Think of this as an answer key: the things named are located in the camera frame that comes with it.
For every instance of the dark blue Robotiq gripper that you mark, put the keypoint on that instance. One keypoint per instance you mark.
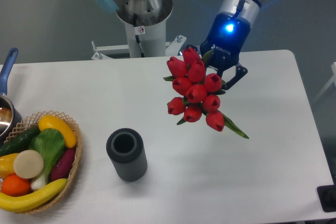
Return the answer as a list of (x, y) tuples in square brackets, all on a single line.
[(226, 38)]

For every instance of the red tulip bouquet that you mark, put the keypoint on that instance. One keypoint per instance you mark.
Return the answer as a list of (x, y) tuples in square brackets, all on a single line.
[(198, 92)]

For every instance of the dark grey ribbed vase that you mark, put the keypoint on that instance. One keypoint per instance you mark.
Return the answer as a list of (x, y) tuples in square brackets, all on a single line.
[(125, 149)]

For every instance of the black device at table edge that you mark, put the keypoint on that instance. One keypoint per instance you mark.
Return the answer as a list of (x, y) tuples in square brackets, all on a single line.
[(327, 197)]

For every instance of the green bok choy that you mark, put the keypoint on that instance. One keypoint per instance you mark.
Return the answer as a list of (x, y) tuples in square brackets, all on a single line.
[(50, 144)]

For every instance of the purple sweet potato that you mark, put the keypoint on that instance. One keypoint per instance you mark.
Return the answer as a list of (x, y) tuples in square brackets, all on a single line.
[(64, 165)]

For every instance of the woven wicker basket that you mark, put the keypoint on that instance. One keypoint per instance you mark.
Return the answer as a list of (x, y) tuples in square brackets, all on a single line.
[(33, 120)]

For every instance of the green cucumber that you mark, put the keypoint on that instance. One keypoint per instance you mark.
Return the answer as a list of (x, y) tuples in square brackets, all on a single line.
[(20, 142)]

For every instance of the beige round disc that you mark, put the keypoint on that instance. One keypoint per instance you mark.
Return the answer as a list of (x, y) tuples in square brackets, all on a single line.
[(28, 164)]

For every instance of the yellow bell pepper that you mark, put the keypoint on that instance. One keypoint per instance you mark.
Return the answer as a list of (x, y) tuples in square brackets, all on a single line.
[(7, 165)]

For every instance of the orange fruit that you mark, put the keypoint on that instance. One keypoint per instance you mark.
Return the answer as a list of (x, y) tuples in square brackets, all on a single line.
[(15, 186)]

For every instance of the long yellow banana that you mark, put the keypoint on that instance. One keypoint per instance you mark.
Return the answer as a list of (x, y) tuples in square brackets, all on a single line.
[(32, 200)]

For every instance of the white furniture frame at right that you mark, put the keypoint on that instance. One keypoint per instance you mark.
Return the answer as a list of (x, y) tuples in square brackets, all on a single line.
[(327, 88)]

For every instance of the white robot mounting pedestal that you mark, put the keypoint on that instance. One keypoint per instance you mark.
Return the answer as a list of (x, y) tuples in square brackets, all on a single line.
[(145, 27)]

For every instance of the blue handled saucepan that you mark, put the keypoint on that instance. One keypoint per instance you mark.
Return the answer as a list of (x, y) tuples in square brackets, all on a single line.
[(9, 115)]

